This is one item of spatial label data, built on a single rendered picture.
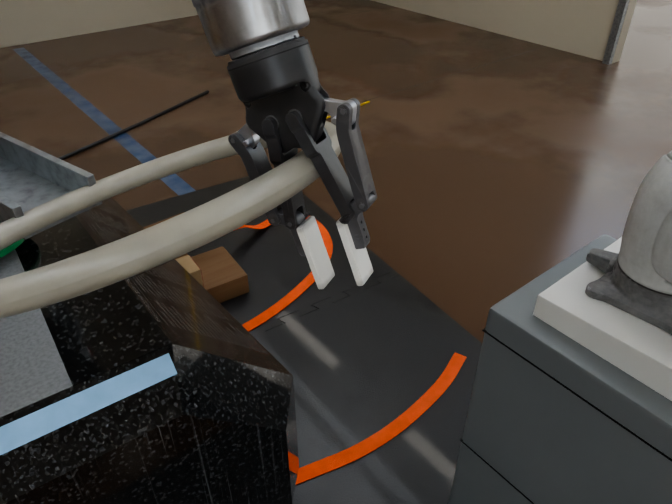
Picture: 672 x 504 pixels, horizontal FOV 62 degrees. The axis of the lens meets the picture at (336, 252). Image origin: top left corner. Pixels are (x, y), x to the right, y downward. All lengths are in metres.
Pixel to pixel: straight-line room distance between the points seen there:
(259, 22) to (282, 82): 0.05
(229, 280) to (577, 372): 1.52
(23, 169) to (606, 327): 0.99
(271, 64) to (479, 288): 2.01
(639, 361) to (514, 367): 0.22
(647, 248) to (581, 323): 0.16
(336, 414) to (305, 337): 0.37
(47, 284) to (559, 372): 0.83
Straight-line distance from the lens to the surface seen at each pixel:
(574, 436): 1.13
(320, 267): 0.57
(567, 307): 1.05
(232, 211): 0.46
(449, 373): 2.02
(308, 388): 1.95
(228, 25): 0.49
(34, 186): 1.01
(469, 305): 2.33
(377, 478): 1.75
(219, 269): 2.32
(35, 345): 1.10
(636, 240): 1.02
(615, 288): 1.08
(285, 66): 0.49
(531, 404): 1.15
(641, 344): 1.02
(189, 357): 1.04
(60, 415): 1.00
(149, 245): 0.45
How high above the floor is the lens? 1.49
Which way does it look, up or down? 36 degrees down
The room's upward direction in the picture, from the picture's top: straight up
